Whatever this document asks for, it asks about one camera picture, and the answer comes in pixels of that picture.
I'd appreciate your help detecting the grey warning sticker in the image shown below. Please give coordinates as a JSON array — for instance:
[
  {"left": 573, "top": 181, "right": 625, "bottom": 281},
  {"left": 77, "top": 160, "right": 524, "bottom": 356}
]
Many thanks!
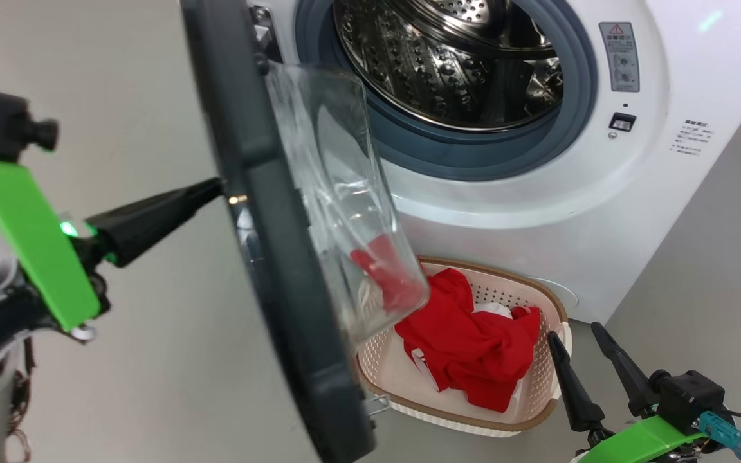
[{"left": 599, "top": 21, "right": 640, "bottom": 93}]

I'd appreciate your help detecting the thin arm cable bundle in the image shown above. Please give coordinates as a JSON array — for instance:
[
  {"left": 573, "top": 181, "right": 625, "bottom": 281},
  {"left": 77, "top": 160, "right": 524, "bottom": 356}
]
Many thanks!
[{"left": 3, "top": 338, "right": 35, "bottom": 463}]

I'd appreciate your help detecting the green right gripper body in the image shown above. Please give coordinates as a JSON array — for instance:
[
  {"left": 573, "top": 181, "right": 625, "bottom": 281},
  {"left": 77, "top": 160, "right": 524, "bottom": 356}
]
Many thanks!
[{"left": 576, "top": 415, "right": 709, "bottom": 463}]

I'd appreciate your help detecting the red garment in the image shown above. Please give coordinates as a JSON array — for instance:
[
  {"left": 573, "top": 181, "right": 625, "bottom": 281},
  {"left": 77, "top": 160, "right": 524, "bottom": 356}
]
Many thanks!
[{"left": 350, "top": 233, "right": 542, "bottom": 413}]

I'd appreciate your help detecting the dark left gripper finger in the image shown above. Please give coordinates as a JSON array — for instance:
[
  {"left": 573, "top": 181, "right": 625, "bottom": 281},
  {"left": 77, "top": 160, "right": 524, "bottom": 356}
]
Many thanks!
[{"left": 86, "top": 177, "right": 224, "bottom": 269}]

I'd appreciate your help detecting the round drain filter cover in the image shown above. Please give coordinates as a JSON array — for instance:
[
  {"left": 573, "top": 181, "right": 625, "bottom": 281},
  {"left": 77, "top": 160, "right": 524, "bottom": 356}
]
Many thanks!
[{"left": 528, "top": 277, "right": 579, "bottom": 309}]

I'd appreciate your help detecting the white front-load washing machine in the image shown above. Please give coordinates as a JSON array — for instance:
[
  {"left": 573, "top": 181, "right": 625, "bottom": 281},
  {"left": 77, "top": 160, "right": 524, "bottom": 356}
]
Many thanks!
[{"left": 248, "top": 0, "right": 741, "bottom": 325}]

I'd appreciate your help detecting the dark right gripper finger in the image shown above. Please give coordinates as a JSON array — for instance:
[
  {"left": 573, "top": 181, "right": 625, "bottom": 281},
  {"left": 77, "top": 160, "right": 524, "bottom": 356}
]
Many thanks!
[
  {"left": 591, "top": 322, "right": 657, "bottom": 417},
  {"left": 547, "top": 331, "right": 605, "bottom": 433}
]

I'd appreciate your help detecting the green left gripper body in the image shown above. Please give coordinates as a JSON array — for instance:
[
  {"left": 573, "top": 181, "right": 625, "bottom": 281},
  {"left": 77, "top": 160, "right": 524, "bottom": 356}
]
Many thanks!
[{"left": 0, "top": 154, "right": 114, "bottom": 341}]

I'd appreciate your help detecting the black round washer door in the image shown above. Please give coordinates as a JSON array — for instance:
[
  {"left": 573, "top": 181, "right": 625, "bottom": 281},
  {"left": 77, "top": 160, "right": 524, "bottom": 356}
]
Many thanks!
[{"left": 179, "top": 0, "right": 432, "bottom": 463}]

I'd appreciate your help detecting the cream perforated laundry basket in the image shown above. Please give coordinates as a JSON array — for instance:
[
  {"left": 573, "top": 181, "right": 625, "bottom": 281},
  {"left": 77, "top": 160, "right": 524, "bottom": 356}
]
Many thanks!
[{"left": 354, "top": 255, "right": 574, "bottom": 438}]

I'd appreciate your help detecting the teal cable connector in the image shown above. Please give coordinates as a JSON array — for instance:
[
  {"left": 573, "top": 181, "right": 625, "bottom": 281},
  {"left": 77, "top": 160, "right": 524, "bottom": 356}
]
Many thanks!
[{"left": 697, "top": 412, "right": 741, "bottom": 462}]

